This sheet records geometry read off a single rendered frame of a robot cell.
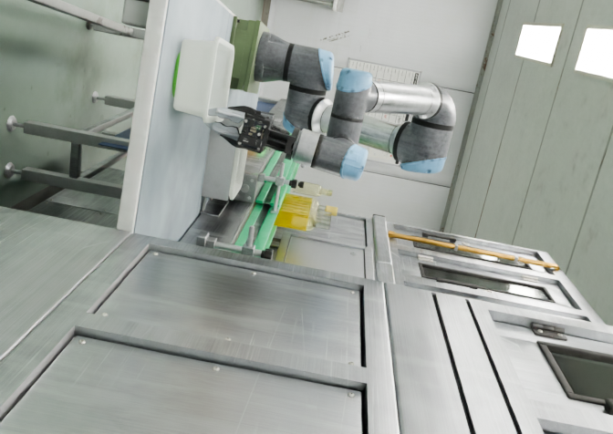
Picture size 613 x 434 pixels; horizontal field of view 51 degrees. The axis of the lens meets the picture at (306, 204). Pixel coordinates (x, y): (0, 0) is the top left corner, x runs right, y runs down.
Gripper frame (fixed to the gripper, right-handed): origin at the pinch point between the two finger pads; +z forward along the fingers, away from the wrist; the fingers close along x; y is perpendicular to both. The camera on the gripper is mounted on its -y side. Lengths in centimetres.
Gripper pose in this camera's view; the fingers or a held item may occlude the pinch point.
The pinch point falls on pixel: (208, 116)
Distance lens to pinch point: 142.9
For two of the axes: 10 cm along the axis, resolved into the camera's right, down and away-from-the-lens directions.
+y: -0.5, 1.8, -9.8
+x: -3.0, 9.4, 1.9
